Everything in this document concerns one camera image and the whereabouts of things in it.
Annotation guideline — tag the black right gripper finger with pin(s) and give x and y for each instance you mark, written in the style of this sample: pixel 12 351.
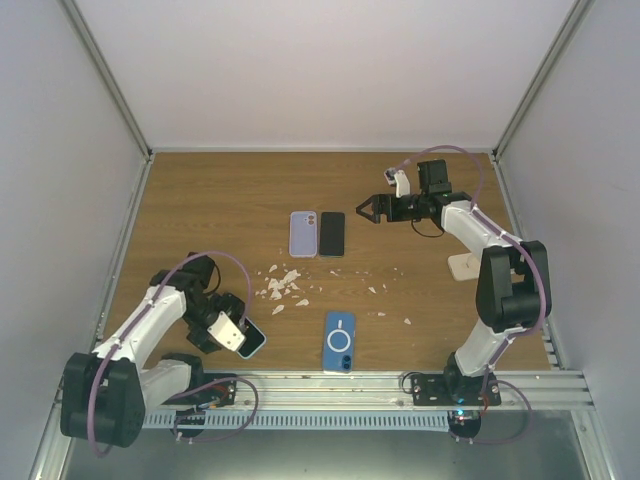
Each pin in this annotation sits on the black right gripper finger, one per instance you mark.
pixel 373 203
pixel 373 217

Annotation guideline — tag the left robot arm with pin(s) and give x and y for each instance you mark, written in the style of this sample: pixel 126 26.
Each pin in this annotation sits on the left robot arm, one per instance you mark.
pixel 108 391

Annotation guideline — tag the white slotted cable duct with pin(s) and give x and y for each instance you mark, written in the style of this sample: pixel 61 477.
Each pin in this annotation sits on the white slotted cable duct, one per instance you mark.
pixel 318 420

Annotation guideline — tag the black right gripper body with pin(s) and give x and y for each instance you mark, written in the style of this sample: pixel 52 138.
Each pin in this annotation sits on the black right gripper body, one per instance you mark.
pixel 401 214

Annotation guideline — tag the white phone stand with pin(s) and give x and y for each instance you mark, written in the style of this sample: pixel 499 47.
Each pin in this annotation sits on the white phone stand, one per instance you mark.
pixel 464 267

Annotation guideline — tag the phone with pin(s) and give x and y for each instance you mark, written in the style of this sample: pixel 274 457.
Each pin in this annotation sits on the phone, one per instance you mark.
pixel 255 339

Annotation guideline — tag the lavender phone case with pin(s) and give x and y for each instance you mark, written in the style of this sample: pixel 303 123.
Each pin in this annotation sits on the lavender phone case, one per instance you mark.
pixel 303 234

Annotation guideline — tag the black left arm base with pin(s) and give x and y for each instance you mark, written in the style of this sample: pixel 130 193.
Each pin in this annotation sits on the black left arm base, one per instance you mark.
pixel 219 395

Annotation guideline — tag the dark green smartphone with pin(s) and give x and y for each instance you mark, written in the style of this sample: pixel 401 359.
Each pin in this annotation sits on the dark green smartphone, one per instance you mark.
pixel 332 234

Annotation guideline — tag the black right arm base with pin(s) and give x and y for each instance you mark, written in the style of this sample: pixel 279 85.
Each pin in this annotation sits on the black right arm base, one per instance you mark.
pixel 437 390

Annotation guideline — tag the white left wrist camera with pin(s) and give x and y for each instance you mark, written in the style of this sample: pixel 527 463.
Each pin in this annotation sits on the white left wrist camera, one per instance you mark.
pixel 226 333

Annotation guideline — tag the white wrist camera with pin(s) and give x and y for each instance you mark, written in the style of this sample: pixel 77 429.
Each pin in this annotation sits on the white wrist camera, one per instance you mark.
pixel 398 179
pixel 226 333

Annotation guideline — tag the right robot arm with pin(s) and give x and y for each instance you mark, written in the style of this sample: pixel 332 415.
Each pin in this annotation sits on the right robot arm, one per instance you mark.
pixel 513 289

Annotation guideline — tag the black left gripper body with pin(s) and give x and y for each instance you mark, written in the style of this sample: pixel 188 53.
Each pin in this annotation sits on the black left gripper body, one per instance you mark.
pixel 231 302

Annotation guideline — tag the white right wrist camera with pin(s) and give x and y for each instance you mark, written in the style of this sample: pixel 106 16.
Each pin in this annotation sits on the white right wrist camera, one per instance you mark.
pixel 398 179

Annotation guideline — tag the white debris pile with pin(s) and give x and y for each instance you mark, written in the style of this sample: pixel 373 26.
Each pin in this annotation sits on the white debris pile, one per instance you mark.
pixel 282 287

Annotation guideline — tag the aluminium front rail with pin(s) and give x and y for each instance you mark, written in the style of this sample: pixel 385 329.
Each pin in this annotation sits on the aluminium front rail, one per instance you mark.
pixel 387 390

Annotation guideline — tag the blue magsafe phone case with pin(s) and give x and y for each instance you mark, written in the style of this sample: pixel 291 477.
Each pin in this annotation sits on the blue magsafe phone case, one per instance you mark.
pixel 338 351

